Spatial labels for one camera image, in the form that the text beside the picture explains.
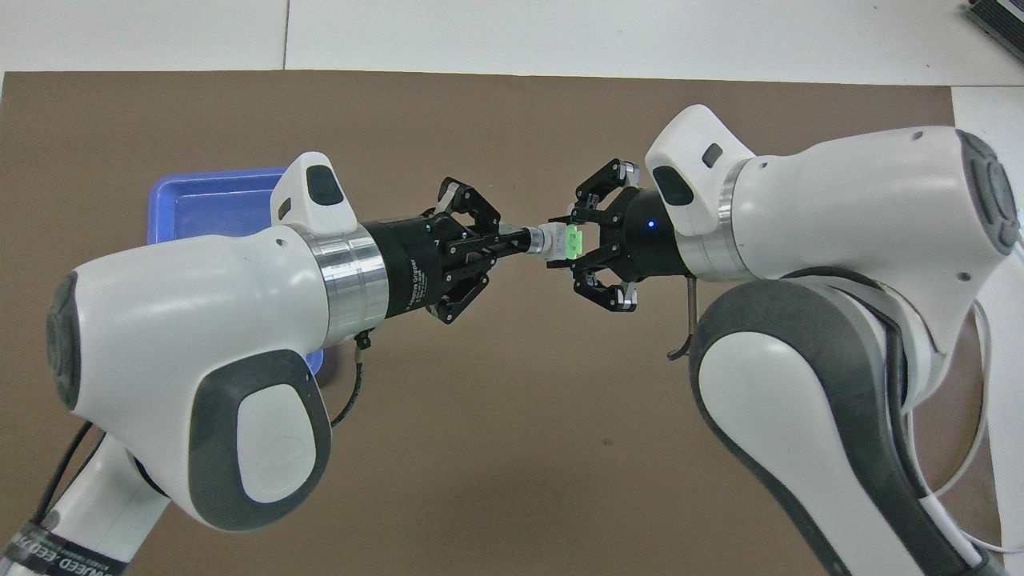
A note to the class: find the brown table mat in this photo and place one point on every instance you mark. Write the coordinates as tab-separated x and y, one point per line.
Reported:
520	448

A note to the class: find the blue plastic tray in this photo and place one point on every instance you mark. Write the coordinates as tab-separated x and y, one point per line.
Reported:
208	208

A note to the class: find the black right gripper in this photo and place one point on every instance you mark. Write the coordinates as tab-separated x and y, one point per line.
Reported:
652	236

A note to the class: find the grey ribbed device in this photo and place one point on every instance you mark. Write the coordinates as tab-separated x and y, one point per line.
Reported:
1000	16

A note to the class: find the green rotary switch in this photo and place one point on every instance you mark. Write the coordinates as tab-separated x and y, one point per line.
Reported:
560	244

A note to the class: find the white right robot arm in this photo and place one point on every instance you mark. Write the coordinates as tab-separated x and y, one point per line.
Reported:
848	224

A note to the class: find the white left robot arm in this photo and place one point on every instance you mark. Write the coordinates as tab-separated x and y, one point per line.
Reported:
200	320

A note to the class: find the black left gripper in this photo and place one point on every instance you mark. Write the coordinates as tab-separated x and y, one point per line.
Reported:
412	268

